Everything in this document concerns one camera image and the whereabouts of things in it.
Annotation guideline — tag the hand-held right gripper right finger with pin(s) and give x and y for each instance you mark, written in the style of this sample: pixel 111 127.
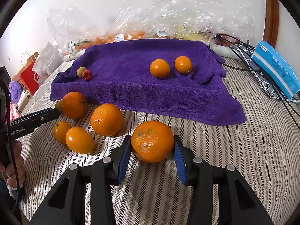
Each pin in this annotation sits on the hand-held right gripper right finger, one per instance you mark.
pixel 180 159

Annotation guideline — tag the pile of bagged oranges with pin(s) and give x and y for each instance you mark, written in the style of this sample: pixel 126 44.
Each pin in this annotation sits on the pile of bagged oranges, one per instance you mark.
pixel 131 35

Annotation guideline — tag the person's left hand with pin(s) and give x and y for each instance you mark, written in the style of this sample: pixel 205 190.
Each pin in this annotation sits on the person's left hand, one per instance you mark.
pixel 16 168

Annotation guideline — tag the large mandarin orange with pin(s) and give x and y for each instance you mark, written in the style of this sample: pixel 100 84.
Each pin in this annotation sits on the large mandarin orange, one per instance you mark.
pixel 151 141
pixel 106 119
pixel 73 104

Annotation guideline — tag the clear plastic bag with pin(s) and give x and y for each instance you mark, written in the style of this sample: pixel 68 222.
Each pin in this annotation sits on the clear plastic bag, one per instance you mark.
pixel 152 11
pixel 229 18
pixel 70 25

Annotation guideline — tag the small oval orange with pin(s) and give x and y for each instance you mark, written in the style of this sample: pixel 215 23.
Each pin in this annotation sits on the small oval orange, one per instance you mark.
pixel 79 140
pixel 183 65
pixel 60 132
pixel 159 68

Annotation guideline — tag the blue and white box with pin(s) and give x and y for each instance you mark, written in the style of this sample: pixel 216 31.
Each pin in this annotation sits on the blue and white box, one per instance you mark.
pixel 274 68

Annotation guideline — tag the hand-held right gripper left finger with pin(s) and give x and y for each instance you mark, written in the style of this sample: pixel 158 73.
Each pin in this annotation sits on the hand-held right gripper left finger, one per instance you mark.
pixel 123 161

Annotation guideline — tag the black white patterned bag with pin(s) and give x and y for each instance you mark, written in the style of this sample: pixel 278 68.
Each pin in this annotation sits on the black white patterned bag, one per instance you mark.
pixel 264 84

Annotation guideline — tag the white plastic bag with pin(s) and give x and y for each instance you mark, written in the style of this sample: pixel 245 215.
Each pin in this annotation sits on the white plastic bag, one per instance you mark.
pixel 48 58

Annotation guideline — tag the purple towel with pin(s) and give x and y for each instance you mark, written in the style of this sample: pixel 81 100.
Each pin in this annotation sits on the purple towel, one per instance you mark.
pixel 140 86

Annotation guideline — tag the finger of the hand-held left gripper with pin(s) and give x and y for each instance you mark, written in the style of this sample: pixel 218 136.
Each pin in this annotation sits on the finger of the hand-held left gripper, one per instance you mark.
pixel 39 117

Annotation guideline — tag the small red fruit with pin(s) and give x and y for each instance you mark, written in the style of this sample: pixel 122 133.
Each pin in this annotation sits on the small red fruit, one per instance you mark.
pixel 86 75

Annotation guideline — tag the red paper bag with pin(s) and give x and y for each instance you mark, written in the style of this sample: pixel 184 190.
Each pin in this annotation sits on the red paper bag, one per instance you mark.
pixel 30 79

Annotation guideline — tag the brown wooden door frame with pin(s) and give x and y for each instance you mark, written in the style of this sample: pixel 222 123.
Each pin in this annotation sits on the brown wooden door frame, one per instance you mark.
pixel 270 16

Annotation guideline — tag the small green round fruit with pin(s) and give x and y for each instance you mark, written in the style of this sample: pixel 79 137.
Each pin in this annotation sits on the small green round fruit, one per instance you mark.
pixel 81 71
pixel 58 105

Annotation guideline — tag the floral print pillow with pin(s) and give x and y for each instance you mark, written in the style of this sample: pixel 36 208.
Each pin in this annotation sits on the floral print pillow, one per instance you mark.
pixel 23 98

